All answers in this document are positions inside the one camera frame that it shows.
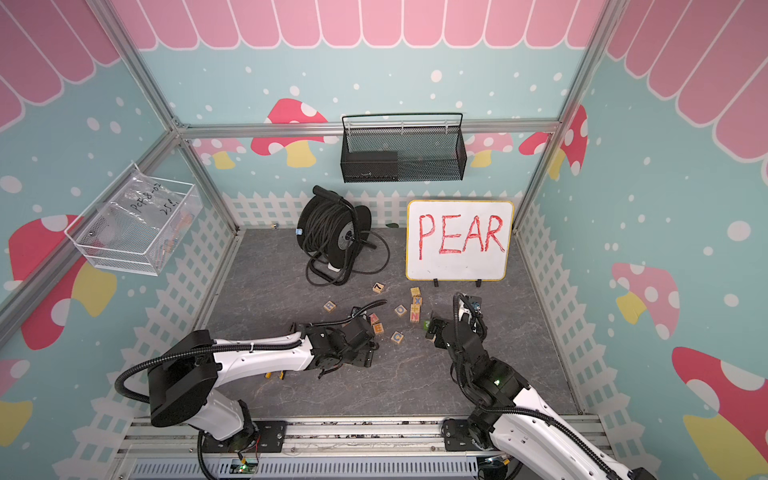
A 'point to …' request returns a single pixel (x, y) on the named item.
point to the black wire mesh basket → (402, 154)
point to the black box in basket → (370, 166)
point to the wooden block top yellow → (415, 291)
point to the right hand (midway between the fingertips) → (446, 316)
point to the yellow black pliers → (269, 374)
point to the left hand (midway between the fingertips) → (361, 354)
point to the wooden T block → (378, 287)
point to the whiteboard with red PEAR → (458, 240)
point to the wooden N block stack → (415, 309)
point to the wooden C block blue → (397, 336)
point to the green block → (426, 325)
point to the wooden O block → (401, 310)
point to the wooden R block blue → (329, 306)
